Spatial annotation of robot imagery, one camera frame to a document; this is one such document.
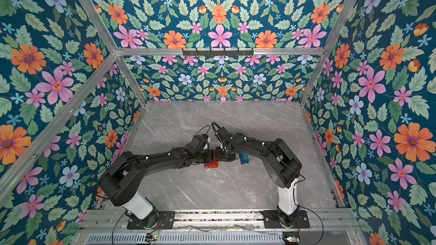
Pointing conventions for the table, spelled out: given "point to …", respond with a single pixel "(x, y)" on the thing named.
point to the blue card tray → (244, 158)
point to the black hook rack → (217, 53)
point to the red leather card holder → (214, 164)
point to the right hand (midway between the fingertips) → (218, 158)
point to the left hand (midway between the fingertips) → (217, 153)
